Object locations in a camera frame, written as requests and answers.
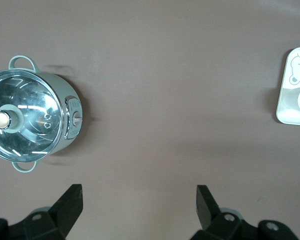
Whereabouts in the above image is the grey pot with glass lid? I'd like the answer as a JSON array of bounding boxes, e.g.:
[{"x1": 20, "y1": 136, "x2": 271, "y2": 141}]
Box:
[{"x1": 0, "y1": 55, "x2": 81, "y2": 173}]

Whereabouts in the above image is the glass pot lid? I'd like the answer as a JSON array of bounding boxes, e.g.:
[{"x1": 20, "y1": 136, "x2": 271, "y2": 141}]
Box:
[{"x1": 0, "y1": 69, "x2": 67, "y2": 157}]

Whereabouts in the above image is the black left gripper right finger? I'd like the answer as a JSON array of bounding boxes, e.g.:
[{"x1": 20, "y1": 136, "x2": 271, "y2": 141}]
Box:
[{"x1": 189, "y1": 184, "x2": 297, "y2": 240}]

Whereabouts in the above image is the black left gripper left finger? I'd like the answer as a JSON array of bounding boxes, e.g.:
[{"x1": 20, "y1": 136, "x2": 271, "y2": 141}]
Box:
[{"x1": 0, "y1": 184, "x2": 84, "y2": 240}]

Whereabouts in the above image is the brown table mat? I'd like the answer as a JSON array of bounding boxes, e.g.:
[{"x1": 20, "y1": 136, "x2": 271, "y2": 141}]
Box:
[{"x1": 0, "y1": 0, "x2": 300, "y2": 240}]

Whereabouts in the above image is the cream bear print tray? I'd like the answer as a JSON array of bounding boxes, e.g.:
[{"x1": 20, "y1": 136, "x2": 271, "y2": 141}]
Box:
[{"x1": 275, "y1": 46, "x2": 300, "y2": 127}]

